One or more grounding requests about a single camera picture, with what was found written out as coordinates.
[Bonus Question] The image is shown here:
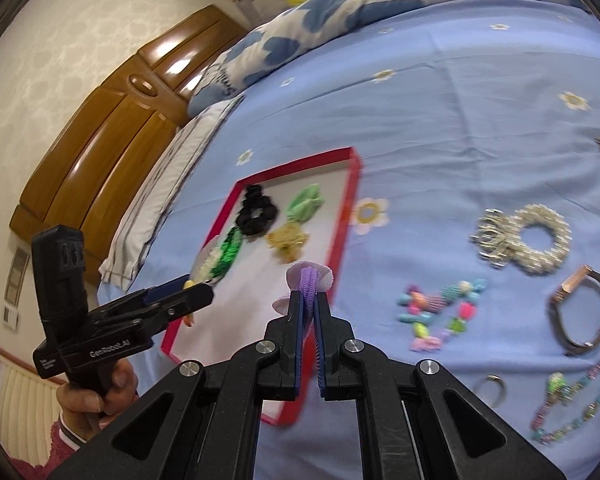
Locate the green braided bracelet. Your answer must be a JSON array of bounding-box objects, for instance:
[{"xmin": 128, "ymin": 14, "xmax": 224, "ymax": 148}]
[{"xmin": 206, "ymin": 225, "xmax": 245, "ymax": 282}]

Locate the gold ring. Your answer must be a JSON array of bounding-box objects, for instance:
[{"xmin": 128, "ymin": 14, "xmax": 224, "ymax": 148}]
[{"xmin": 471, "ymin": 372, "xmax": 510, "ymax": 410}]

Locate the black scrunchie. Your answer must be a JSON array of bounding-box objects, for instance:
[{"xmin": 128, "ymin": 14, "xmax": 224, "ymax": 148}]
[{"xmin": 235, "ymin": 184, "xmax": 278, "ymax": 237}]

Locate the colourful candy bead bracelet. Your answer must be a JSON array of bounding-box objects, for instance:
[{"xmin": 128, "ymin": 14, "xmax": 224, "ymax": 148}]
[{"xmin": 395, "ymin": 277, "xmax": 489, "ymax": 354}]

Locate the yellow hair claw clip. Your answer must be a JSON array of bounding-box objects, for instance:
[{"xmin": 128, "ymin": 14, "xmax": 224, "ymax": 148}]
[{"xmin": 265, "ymin": 221, "xmax": 309, "ymax": 263}]

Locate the purple hair tie with bow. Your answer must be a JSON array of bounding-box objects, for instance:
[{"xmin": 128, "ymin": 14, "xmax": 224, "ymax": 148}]
[{"xmin": 270, "ymin": 260, "xmax": 335, "ymax": 334}]

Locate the pastel glass bead bracelet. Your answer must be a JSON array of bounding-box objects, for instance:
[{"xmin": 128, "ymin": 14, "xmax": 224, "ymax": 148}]
[{"xmin": 529, "ymin": 358, "xmax": 600, "ymax": 447}]

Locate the light green hair tie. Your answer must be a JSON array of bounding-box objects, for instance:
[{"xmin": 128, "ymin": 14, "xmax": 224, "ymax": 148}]
[{"xmin": 285, "ymin": 182, "xmax": 326, "ymax": 226}]

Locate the mesh band wristwatch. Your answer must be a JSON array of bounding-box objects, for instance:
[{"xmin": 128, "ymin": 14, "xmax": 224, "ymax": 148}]
[{"xmin": 546, "ymin": 264, "xmax": 600, "ymax": 358}]

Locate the clear hair comb with beads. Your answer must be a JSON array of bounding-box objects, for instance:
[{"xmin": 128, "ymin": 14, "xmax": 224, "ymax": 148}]
[{"xmin": 183, "ymin": 245, "xmax": 222, "ymax": 289}]

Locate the red jewelry tray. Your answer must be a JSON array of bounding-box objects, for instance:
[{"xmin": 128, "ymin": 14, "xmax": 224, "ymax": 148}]
[{"xmin": 160, "ymin": 146, "xmax": 364, "ymax": 428}]

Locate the person's left hand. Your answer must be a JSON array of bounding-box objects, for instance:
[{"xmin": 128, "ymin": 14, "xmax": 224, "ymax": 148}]
[{"xmin": 56, "ymin": 359, "xmax": 138, "ymax": 441}]

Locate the wooden headboard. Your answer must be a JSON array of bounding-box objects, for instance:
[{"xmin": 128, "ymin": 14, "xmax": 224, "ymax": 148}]
[{"xmin": 9, "ymin": 6, "xmax": 247, "ymax": 285}]

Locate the blue floral bed sheet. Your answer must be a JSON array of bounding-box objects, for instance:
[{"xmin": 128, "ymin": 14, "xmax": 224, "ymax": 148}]
[{"xmin": 97, "ymin": 0, "xmax": 600, "ymax": 480}]

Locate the wall switch panel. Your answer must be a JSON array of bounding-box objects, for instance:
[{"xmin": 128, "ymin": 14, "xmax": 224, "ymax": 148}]
[{"xmin": 3, "ymin": 247, "xmax": 30, "ymax": 332}]

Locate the pearl bracelet with silver charm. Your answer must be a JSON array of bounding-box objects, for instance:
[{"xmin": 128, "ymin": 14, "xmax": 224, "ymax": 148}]
[{"xmin": 468, "ymin": 202, "xmax": 574, "ymax": 276}]

